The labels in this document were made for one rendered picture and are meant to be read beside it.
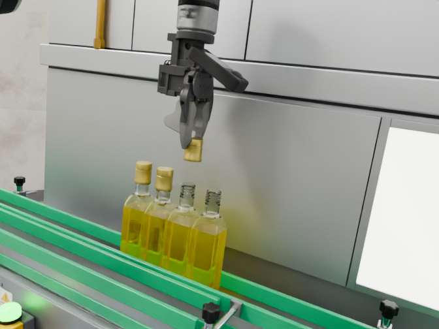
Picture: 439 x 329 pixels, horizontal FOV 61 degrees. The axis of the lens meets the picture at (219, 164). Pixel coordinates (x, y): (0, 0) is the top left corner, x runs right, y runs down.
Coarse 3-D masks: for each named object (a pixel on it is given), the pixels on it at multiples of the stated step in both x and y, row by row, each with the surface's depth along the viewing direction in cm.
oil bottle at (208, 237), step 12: (204, 216) 72; (192, 228) 72; (204, 228) 71; (216, 228) 70; (192, 240) 72; (204, 240) 71; (216, 240) 71; (192, 252) 73; (204, 252) 71; (216, 252) 72; (192, 264) 73; (204, 264) 72; (216, 264) 73; (192, 276) 73; (204, 276) 72; (216, 276) 74; (216, 288) 75
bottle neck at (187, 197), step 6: (186, 186) 73; (192, 186) 73; (180, 192) 74; (186, 192) 73; (192, 192) 74; (180, 198) 74; (186, 198) 73; (192, 198) 74; (180, 204) 74; (186, 204) 74; (192, 204) 74
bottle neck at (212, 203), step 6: (210, 192) 71; (216, 192) 73; (210, 198) 71; (216, 198) 71; (210, 204) 71; (216, 204) 71; (204, 210) 72; (210, 210) 71; (216, 210) 72; (210, 216) 71; (216, 216) 72
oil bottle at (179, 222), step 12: (168, 216) 75; (180, 216) 73; (192, 216) 73; (168, 228) 74; (180, 228) 73; (168, 240) 75; (180, 240) 73; (168, 252) 75; (180, 252) 74; (168, 264) 76; (180, 264) 74
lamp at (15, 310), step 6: (0, 306) 76; (6, 306) 75; (12, 306) 76; (18, 306) 76; (0, 312) 74; (6, 312) 74; (12, 312) 75; (18, 312) 76; (0, 318) 74; (6, 318) 74; (12, 318) 75; (18, 318) 76; (6, 324) 74
